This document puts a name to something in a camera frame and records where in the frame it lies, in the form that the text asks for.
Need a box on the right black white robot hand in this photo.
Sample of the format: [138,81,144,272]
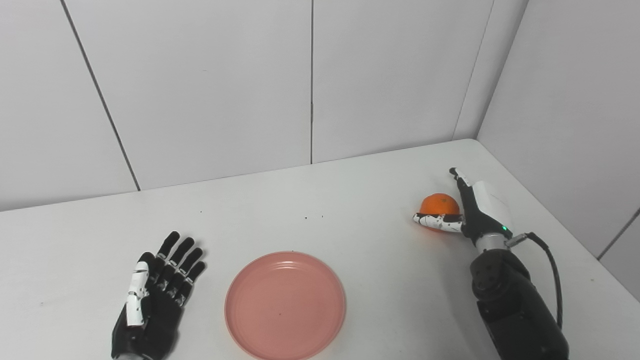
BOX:
[413,167,514,247]

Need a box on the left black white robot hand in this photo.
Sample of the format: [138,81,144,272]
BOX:
[111,230,207,360]

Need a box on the orange fruit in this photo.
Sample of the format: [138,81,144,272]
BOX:
[419,193,461,234]

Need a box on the pink round plate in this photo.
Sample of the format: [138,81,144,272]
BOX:
[224,251,347,360]

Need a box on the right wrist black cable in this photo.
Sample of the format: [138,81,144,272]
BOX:
[505,232,564,331]

